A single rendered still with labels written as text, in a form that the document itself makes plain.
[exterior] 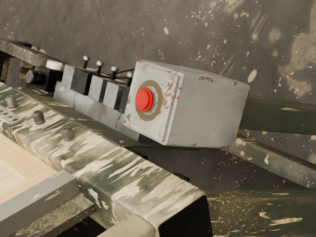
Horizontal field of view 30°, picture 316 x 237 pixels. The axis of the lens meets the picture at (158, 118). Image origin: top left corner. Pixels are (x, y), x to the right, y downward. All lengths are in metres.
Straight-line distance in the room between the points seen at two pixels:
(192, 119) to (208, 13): 1.28
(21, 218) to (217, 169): 1.09
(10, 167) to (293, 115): 0.61
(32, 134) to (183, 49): 1.05
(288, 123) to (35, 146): 0.54
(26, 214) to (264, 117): 0.49
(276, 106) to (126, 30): 1.48
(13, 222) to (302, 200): 0.59
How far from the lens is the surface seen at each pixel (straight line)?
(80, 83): 1.43
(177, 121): 0.94
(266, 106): 1.14
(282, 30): 1.98
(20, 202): 1.16
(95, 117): 1.41
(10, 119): 1.45
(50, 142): 1.30
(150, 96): 0.95
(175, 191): 1.06
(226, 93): 1.00
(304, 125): 1.26
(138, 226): 1.00
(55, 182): 1.18
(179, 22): 2.32
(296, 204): 1.29
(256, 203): 1.18
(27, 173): 1.28
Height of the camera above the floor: 1.57
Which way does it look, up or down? 42 degrees down
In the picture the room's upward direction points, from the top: 85 degrees counter-clockwise
